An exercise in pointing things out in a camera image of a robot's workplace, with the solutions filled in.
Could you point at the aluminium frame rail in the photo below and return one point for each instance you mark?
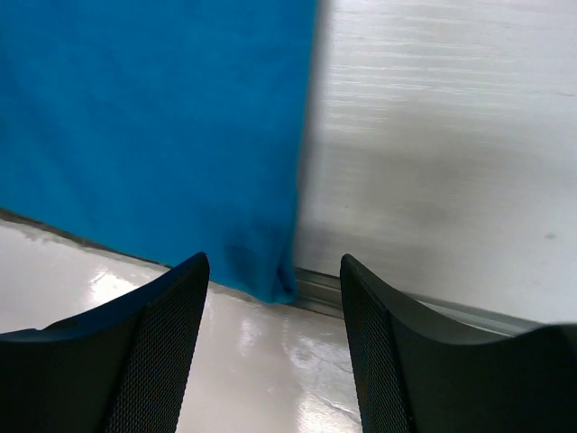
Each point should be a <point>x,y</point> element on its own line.
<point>317,292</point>

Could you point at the blue t shirt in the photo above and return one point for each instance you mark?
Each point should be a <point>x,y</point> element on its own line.
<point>161,128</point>

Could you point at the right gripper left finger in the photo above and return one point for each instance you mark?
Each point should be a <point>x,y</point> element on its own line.
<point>120,367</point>

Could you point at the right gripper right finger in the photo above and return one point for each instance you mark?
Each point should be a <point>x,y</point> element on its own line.
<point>424,372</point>

